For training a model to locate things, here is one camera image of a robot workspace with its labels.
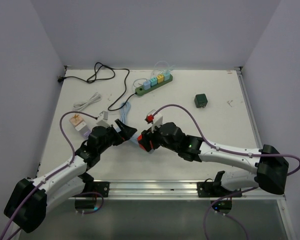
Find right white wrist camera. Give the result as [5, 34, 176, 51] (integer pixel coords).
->
[145, 109, 163, 133]

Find black base bracket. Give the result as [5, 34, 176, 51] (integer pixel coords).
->
[196, 178, 242, 198]
[75, 181, 110, 198]

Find pink deer cube socket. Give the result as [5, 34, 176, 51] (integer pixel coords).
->
[69, 113, 87, 132]

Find purple power strip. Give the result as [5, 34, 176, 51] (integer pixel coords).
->
[80, 126, 91, 139]

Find white bundled cable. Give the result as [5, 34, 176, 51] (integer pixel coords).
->
[72, 91, 103, 113]

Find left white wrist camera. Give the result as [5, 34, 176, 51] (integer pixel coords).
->
[96, 111, 110, 128]

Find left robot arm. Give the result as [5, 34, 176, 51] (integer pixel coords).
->
[4, 119, 137, 233]

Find green power strip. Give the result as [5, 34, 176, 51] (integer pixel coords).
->
[134, 74, 174, 97]

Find left black base bracket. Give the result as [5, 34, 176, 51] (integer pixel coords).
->
[75, 181, 110, 198]

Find teal plug adapter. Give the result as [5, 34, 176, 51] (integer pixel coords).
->
[149, 77, 158, 88]

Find right black base bracket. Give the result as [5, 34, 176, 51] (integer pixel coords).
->
[196, 178, 242, 198]

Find red cube plug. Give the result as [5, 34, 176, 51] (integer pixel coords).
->
[137, 134, 154, 153]

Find black wall plug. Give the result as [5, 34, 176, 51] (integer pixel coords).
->
[57, 76, 65, 83]

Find dark green cube plug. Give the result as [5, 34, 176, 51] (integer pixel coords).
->
[194, 93, 208, 108]

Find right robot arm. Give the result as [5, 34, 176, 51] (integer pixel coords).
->
[137, 122, 289, 197]

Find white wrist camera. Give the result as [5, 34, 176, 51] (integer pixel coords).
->
[145, 109, 163, 133]
[96, 111, 110, 128]

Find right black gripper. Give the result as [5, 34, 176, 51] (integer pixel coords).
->
[139, 120, 179, 153]

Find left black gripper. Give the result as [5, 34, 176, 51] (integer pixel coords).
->
[98, 119, 136, 154]

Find green plug adapter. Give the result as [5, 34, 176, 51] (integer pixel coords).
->
[162, 72, 171, 81]

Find blue power strip cable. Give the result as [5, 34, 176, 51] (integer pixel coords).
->
[119, 101, 133, 126]

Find blue power strip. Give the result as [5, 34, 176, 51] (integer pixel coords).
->
[128, 132, 139, 146]

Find yellow plug adapter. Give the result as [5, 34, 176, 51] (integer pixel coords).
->
[156, 74, 165, 84]

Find blue plug adapter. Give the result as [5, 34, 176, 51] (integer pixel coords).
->
[142, 80, 151, 91]

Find aluminium mounting rail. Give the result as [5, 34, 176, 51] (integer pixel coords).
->
[21, 179, 286, 201]

